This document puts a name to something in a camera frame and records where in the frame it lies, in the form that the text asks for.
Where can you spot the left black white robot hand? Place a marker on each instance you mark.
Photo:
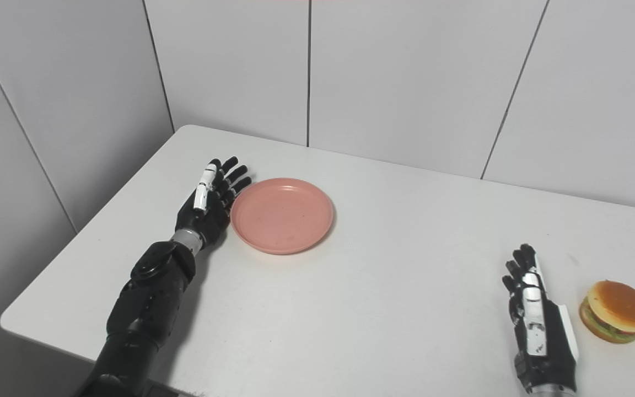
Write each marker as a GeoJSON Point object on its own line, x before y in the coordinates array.
{"type": "Point", "coordinates": [210, 207]}

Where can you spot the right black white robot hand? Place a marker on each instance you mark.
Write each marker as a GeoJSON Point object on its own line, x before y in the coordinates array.
{"type": "Point", "coordinates": [541, 331]}

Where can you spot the pink plastic plate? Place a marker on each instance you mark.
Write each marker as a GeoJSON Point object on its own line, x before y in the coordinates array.
{"type": "Point", "coordinates": [283, 215]}

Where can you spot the toy hamburger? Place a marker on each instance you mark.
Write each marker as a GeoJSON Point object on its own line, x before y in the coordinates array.
{"type": "Point", "coordinates": [617, 311]}

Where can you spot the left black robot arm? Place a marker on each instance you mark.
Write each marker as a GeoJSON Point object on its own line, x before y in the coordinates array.
{"type": "Point", "coordinates": [141, 320]}

